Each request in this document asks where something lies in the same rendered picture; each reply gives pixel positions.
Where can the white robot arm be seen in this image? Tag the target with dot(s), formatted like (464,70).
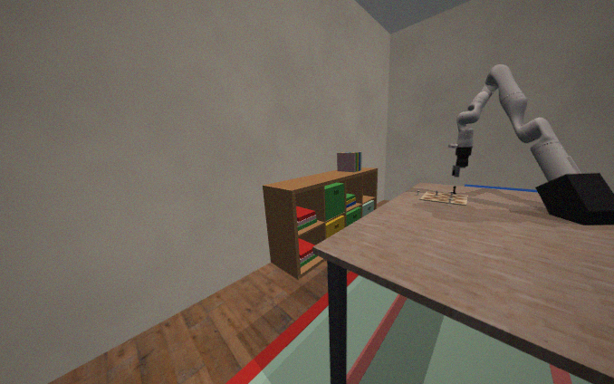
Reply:
(547,150)

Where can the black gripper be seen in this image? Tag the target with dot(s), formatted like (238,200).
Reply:
(463,151)

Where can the wooden chessboard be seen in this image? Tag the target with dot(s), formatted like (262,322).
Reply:
(443,198)

